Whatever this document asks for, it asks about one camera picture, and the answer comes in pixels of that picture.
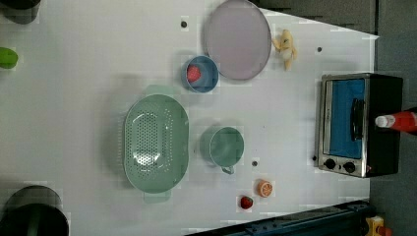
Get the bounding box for black cylinder post upper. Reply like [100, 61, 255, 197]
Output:
[0, 0, 41, 25]

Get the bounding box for red strawberry toy on table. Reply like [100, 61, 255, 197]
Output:
[240, 196, 253, 209]

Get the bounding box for green mug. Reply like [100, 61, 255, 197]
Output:
[200, 126, 245, 175]

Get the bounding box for large lilac plate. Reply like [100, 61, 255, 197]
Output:
[204, 0, 271, 80]

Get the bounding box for green light indicator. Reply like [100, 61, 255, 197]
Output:
[0, 47, 19, 69]

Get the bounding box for orange slice toy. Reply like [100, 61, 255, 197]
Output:
[257, 180, 273, 198]

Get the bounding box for black toaster oven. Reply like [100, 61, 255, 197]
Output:
[314, 73, 403, 178]

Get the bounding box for red strawberry in bowl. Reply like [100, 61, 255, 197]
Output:
[186, 65, 202, 83]

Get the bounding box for red ketchup bottle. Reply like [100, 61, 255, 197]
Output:
[375, 107, 417, 135]

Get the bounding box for blue metal frame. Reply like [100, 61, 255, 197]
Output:
[188, 201, 376, 236]

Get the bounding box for small blue bowl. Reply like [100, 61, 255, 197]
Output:
[181, 55, 219, 93]

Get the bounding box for green oval colander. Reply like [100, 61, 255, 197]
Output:
[123, 85, 189, 204]

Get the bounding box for yellow banana toy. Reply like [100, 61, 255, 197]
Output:
[272, 29, 298, 71]

